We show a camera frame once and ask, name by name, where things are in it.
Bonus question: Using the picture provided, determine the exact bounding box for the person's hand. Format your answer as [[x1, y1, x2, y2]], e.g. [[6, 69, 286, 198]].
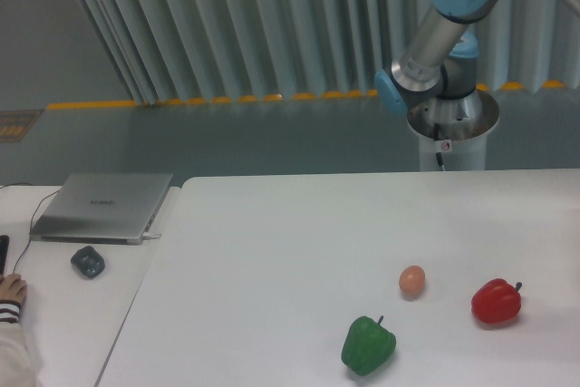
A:
[[0, 274, 27, 305]]

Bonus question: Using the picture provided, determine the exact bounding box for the red bell pepper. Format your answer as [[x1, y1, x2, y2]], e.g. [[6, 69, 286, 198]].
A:
[[471, 278, 522, 324]]

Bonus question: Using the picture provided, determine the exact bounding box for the white sleeved forearm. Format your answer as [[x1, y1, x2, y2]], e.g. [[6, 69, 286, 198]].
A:
[[1, 300, 36, 386]]

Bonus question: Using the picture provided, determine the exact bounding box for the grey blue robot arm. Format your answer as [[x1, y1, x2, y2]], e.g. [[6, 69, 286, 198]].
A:
[[375, 0, 579, 113]]

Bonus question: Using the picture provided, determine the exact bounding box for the black device at edge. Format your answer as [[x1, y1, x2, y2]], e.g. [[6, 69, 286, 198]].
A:
[[0, 235, 10, 276]]

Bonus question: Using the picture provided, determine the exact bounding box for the silver closed laptop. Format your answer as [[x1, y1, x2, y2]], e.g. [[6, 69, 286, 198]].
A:
[[30, 173, 172, 245]]

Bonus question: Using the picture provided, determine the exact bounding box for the white folding partition screen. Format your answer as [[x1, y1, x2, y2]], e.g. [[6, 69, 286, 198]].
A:
[[48, 0, 580, 106]]

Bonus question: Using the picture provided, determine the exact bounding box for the green bell pepper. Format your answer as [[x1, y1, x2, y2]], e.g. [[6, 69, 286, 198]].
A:
[[341, 315, 397, 376]]

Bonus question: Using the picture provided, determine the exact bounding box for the brown egg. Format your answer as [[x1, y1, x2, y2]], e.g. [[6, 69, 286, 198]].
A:
[[399, 265, 426, 297]]

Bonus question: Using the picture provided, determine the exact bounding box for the black laptop cable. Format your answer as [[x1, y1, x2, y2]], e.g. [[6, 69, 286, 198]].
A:
[[0, 182, 70, 276]]

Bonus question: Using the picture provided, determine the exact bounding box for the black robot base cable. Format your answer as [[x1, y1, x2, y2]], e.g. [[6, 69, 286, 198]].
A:
[[432, 121, 446, 172]]

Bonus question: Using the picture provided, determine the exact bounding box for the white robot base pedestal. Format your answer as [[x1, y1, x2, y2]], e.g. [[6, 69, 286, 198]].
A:
[[407, 90, 499, 171]]

